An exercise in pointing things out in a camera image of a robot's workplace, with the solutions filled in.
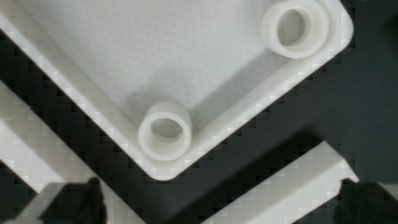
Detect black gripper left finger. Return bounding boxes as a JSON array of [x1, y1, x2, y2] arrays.
[[39, 178, 107, 224]]

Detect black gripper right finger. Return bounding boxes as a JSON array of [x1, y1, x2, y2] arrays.
[[333, 179, 398, 224]]

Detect white desk top tray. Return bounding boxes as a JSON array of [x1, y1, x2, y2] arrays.
[[0, 0, 354, 180]]

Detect white U-shaped fence wall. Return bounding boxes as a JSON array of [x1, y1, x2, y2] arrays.
[[0, 82, 358, 224]]

